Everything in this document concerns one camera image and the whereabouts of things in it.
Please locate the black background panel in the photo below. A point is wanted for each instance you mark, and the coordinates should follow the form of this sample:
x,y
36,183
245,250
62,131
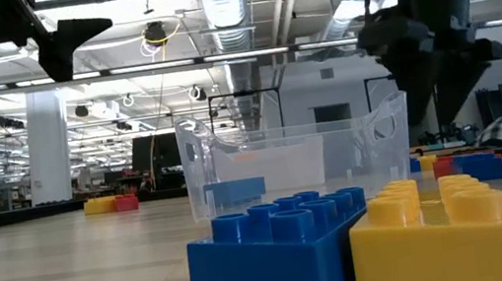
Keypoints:
x,y
156,159

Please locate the blue toy building block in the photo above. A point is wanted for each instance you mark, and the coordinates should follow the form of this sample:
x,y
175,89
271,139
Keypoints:
x,y
414,165
261,278
482,168
234,192

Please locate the white building column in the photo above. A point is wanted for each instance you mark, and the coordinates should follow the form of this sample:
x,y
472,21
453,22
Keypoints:
x,y
47,146

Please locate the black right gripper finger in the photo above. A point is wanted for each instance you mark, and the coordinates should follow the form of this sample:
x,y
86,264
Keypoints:
x,y
415,86
457,85

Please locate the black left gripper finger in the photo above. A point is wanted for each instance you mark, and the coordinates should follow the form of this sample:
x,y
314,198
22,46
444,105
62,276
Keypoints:
x,y
62,44

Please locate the grey overhead crossbeam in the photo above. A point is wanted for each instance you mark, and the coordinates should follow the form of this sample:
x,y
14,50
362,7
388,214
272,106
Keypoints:
x,y
243,54

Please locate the black background robot arm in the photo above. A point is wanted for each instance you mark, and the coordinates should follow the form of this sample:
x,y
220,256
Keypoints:
x,y
449,135

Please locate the silver ventilation duct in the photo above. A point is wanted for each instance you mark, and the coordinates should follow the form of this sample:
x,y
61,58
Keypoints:
x,y
228,24

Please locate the clear plastic bin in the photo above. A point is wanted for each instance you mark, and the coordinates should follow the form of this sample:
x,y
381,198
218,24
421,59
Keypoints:
x,y
358,154

